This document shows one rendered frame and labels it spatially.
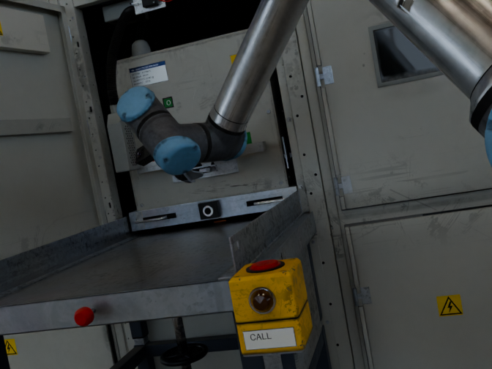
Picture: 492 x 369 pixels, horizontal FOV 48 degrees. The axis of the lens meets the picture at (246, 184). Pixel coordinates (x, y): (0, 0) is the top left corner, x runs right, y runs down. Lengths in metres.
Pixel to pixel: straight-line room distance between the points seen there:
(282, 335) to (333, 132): 0.92
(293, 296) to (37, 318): 0.58
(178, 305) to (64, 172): 0.83
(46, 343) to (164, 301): 1.04
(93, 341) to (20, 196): 0.56
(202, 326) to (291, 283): 1.09
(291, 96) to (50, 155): 0.71
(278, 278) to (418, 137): 0.92
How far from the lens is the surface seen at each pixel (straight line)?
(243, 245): 0.99
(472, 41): 0.72
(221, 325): 1.72
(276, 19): 1.12
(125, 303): 1.02
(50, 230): 1.65
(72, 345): 1.94
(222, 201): 1.66
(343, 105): 1.53
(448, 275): 1.58
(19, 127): 1.60
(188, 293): 0.97
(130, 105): 1.25
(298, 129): 1.57
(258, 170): 1.64
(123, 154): 1.66
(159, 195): 1.75
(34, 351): 2.03
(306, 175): 1.57
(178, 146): 1.15
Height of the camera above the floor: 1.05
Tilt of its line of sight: 3 degrees down
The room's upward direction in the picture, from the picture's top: 10 degrees counter-clockwise
